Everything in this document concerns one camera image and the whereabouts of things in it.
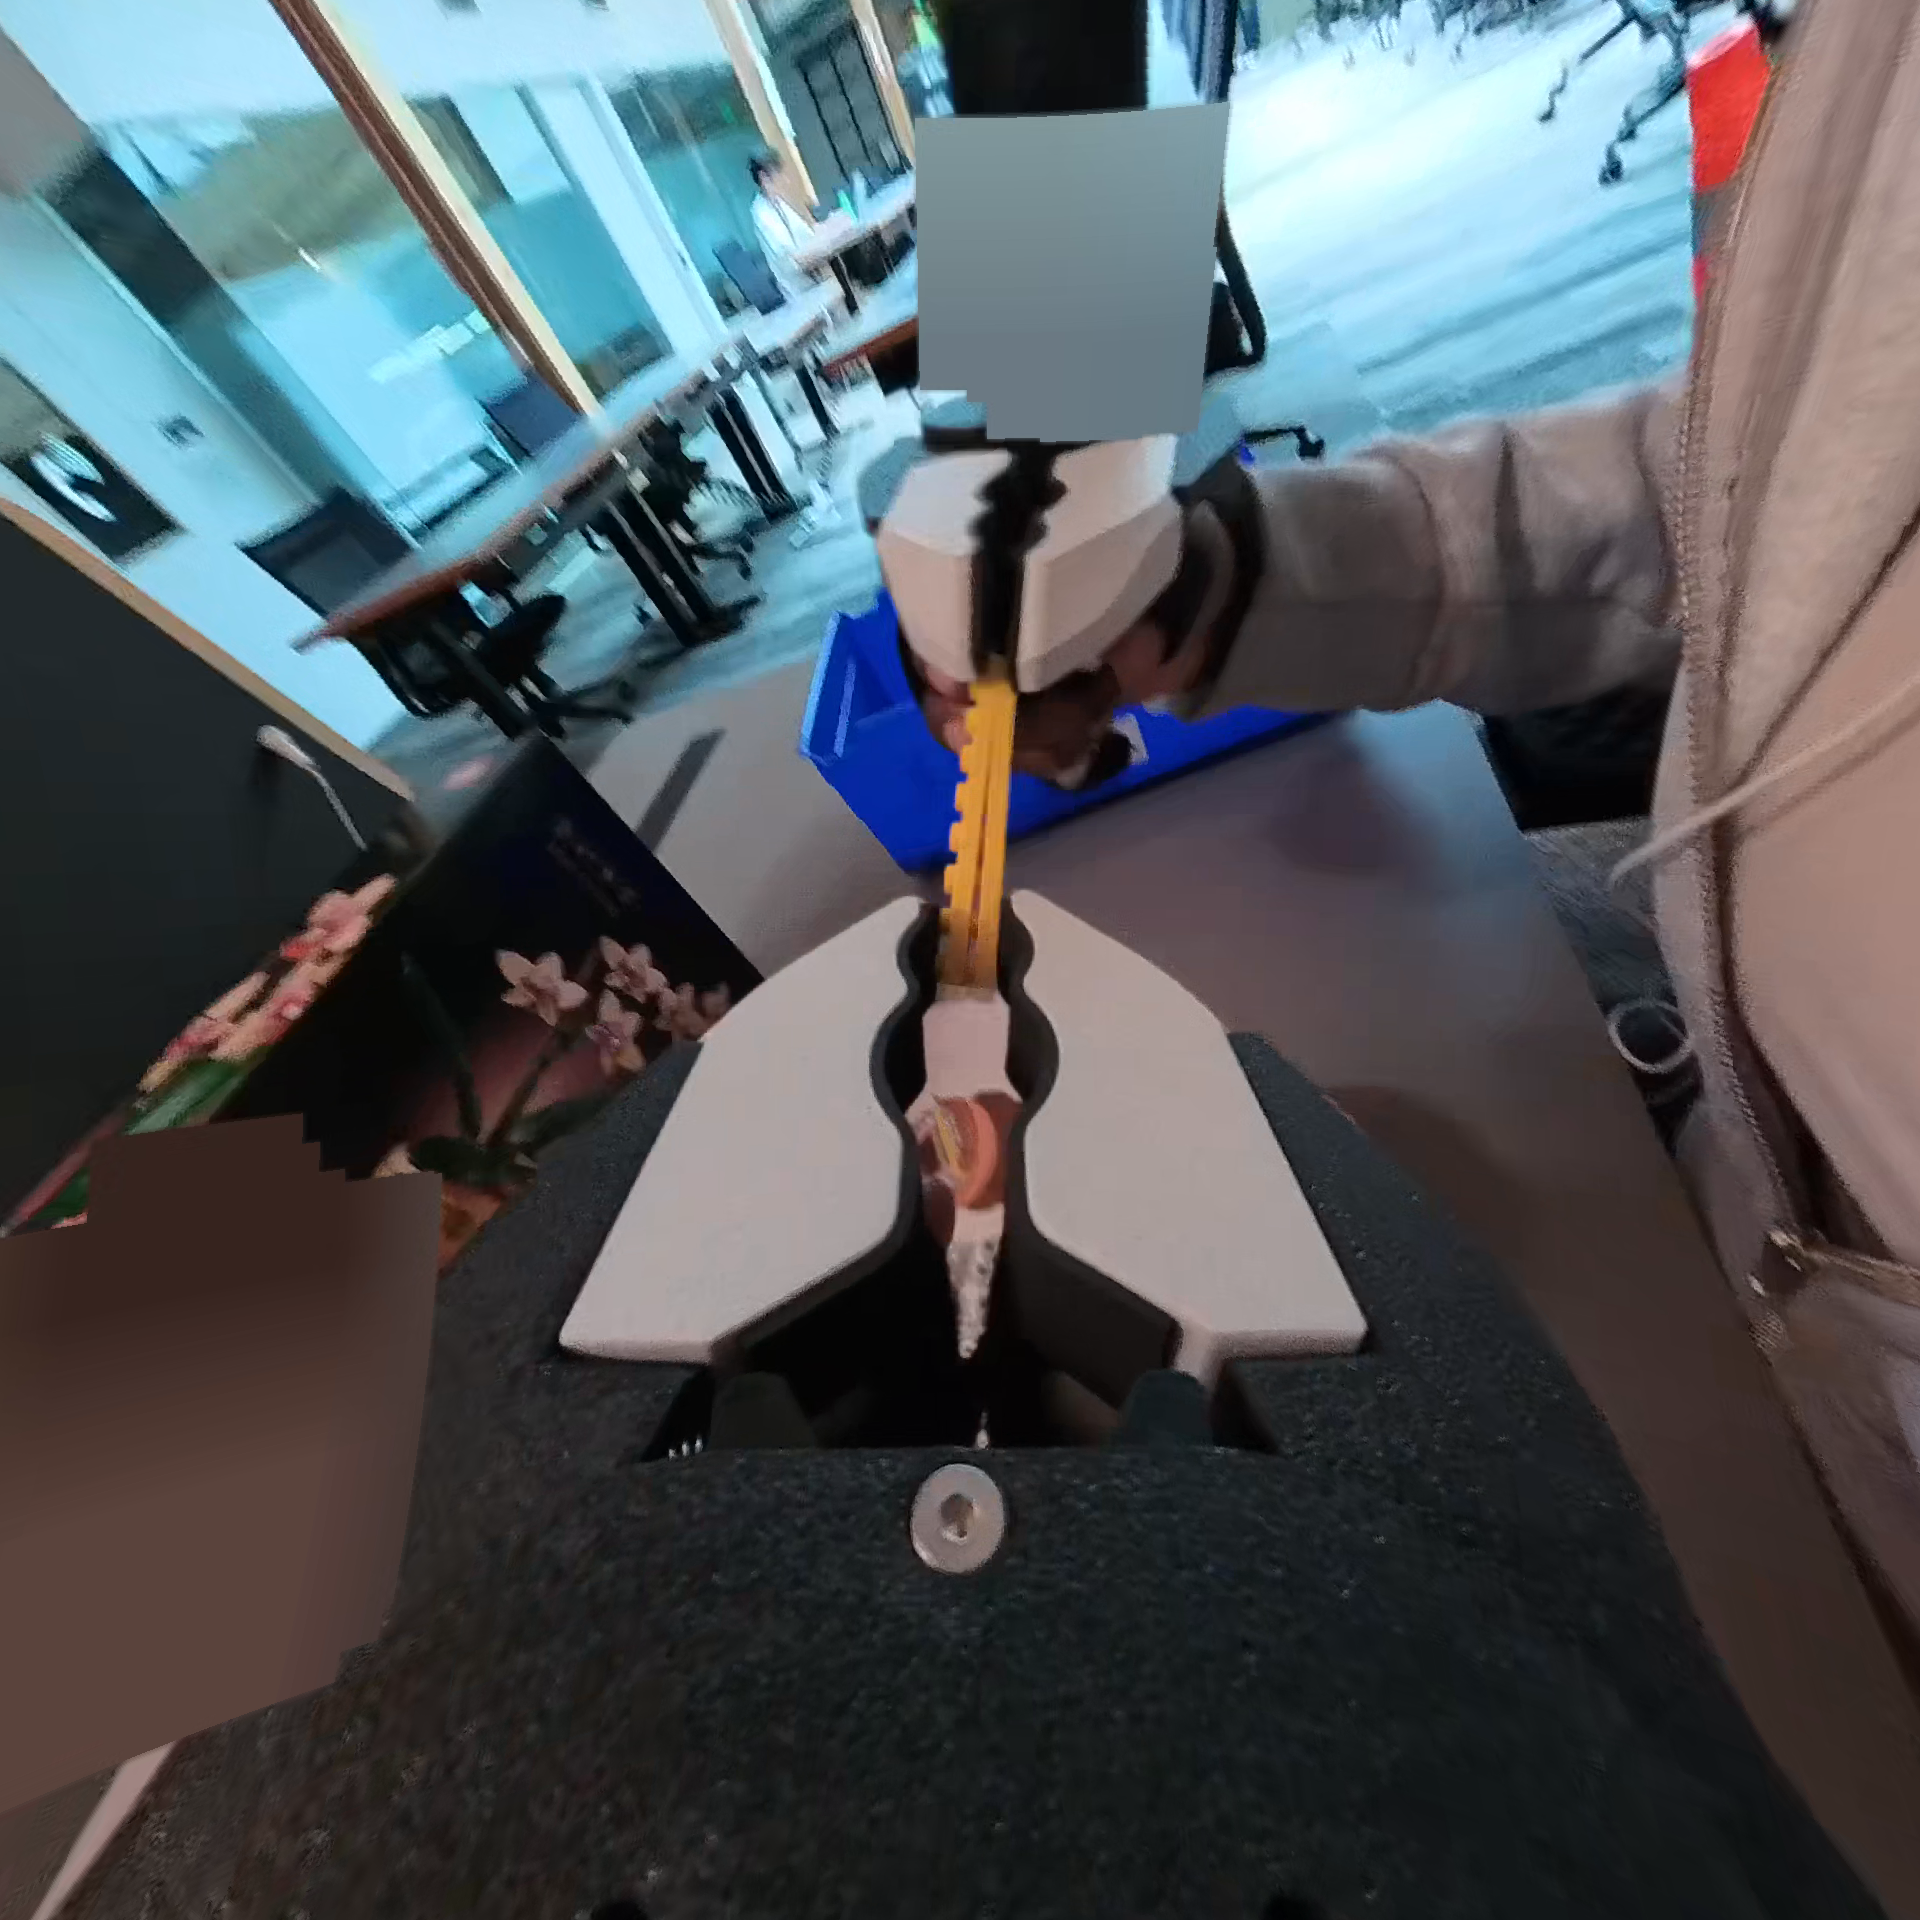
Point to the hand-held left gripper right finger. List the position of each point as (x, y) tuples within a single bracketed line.
[(1186, 1170)]

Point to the yellow long brick plate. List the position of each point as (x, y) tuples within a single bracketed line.
[(977, 841)]

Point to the dark partition panel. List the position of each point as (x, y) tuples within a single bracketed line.
[(150, 841)]

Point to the black background chair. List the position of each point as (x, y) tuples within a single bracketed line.
[(421, 601)]

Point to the long office table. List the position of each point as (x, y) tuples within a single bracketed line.
[(601, 452)]

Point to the blue plastic bin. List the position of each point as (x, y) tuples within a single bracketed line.
[(870, 736)]

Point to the brick flowerpot model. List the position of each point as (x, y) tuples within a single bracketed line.
[(968, 1154)]

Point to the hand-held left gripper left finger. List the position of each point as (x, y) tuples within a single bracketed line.
[(737, 1170)]

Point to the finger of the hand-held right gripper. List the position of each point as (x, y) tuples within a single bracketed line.
[(1096, 556), (923, 556)]

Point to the white tipped stick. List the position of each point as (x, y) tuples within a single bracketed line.
[(316, 786)]

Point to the black orchid print set box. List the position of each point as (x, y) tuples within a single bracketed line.
[(572, 1020)]

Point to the person's right forearm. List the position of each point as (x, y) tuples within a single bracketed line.
[(1441, 556)]

